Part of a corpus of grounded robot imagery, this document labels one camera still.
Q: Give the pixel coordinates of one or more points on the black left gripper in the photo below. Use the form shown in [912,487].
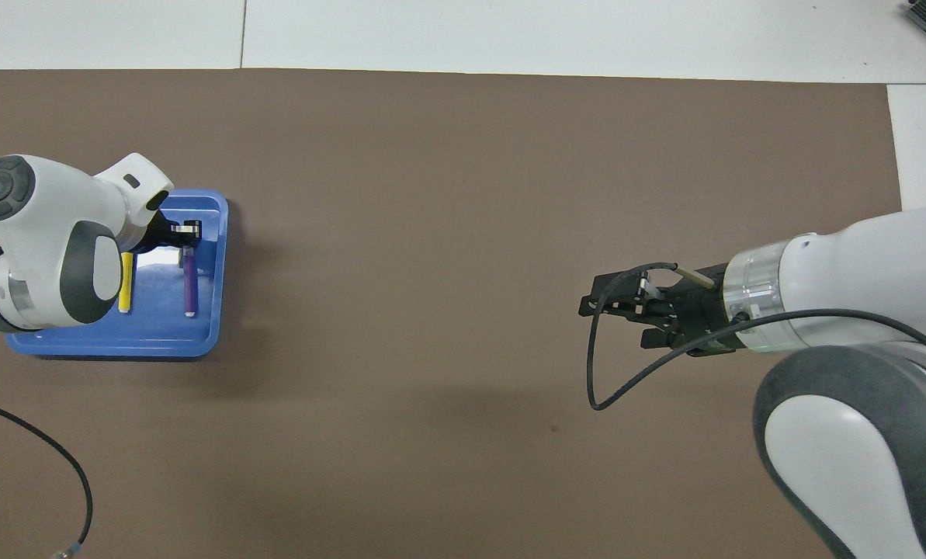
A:
[158,235]

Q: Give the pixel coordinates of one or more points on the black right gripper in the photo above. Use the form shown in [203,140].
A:
[699,310]

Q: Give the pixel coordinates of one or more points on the purple marker pen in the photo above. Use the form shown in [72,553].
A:
[190,287]

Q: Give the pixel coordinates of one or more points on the yellow marker pen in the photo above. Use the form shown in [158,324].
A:
[125,283]

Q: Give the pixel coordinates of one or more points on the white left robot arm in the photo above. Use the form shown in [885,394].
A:
[43,233]

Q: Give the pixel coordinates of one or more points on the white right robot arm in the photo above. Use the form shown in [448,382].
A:
[858,264]

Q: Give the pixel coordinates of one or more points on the blue plastic tray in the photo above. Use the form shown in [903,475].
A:
[160,334]

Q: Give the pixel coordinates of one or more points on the brown table mat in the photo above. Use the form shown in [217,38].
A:
[431,233]

